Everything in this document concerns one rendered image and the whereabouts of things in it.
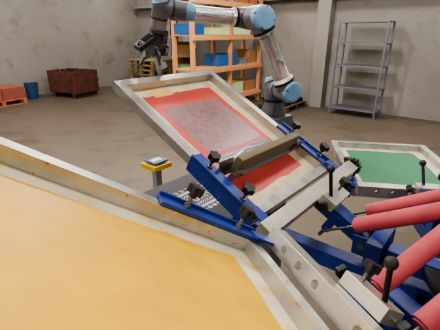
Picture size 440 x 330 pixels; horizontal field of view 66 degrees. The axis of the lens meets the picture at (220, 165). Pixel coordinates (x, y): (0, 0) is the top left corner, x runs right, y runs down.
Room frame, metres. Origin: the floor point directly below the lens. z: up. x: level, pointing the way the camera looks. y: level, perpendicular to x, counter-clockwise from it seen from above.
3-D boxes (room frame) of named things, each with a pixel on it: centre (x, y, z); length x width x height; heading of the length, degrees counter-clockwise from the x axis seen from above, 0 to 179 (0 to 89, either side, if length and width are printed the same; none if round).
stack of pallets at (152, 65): (11.31, 2.23, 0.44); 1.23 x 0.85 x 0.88; 51
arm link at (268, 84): (2.04, -0.32, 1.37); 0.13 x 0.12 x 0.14; 23
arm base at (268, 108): (2.05, -0.32, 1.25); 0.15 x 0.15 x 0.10
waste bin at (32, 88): (9.25, 5.03, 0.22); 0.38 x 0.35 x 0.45; 141
